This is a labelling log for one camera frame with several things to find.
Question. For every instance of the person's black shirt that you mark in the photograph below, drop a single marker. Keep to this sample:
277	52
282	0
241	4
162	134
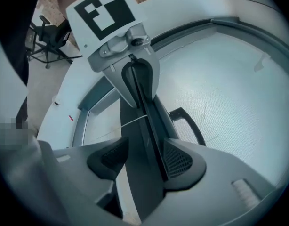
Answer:
17	43

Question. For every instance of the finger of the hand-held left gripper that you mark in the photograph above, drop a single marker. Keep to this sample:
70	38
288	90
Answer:
155	79

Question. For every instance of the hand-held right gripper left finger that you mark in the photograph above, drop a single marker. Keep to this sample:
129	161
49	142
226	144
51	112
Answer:
104	161

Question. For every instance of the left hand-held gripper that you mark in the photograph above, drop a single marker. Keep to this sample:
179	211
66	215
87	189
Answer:
104	15

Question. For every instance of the small red object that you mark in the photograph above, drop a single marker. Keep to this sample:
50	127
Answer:
70	118

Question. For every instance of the dark framed casement window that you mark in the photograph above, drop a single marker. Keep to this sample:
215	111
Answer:
95	95

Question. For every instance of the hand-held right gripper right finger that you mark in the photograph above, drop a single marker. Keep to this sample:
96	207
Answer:
189	168

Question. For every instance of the black swivel office chair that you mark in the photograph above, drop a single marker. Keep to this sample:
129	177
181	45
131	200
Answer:
55	35

